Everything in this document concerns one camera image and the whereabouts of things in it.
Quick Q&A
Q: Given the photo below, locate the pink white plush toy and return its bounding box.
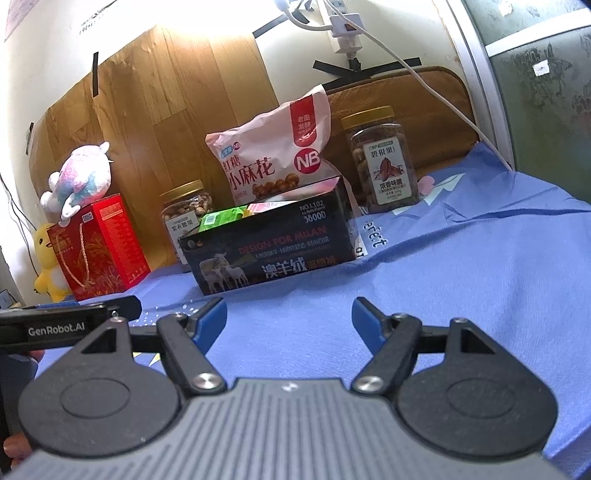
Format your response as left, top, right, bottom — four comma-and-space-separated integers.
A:
39, 141, 113, 221

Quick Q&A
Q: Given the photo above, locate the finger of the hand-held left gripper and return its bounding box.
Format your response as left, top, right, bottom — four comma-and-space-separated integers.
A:
98, 295, 142, 320

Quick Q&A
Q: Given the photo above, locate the nut jar with dark label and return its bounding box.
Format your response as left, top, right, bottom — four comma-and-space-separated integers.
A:
341, 105, 421, 214

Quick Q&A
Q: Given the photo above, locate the short white cable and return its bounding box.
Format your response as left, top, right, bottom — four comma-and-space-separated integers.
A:
274, 0, 335, 31

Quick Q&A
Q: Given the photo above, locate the green patterned window pane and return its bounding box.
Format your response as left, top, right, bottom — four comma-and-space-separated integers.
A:
462, 0, 591, 204

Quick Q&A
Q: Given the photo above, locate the white power strip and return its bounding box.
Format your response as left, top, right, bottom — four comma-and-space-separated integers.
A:
323, 0, 365, 56

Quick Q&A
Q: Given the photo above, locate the person's left hand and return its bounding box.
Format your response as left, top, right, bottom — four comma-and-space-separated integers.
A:
2, 433, 34, 463

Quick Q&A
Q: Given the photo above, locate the blue bedsheet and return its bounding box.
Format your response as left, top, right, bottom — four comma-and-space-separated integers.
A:
28, 141, 591, 480

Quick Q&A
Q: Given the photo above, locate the wooden board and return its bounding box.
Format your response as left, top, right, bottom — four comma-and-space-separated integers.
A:
28, 24, 280, 273

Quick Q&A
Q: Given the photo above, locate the pink snack bag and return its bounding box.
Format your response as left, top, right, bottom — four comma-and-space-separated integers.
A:
205, 84, 345, 208

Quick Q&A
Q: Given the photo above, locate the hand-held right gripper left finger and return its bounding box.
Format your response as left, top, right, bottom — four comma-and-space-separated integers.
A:
82, 296, 228, 397

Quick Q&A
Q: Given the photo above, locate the black printed box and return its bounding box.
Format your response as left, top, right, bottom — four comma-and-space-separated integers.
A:
178, 175, 357, 296

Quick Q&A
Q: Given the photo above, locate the yellow plush toy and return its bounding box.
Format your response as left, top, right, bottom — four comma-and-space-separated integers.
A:
32, 222, 75, 303

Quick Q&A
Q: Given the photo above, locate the white window frame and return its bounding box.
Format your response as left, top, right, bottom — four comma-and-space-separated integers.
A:
434, 0, 518, 171

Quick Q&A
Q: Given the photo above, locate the nut jar with white label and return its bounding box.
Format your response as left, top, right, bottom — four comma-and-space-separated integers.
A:
159, 180, 215, 266

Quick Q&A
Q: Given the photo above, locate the green snack packet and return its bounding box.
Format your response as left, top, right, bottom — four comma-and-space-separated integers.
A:
198, 208, 250, 234

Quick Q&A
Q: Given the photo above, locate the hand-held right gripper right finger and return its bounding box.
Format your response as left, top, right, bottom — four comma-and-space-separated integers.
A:
351, 296, 503, 397

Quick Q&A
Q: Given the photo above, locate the red gift box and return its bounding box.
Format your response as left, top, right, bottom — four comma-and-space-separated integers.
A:
46, 193, 152, 302

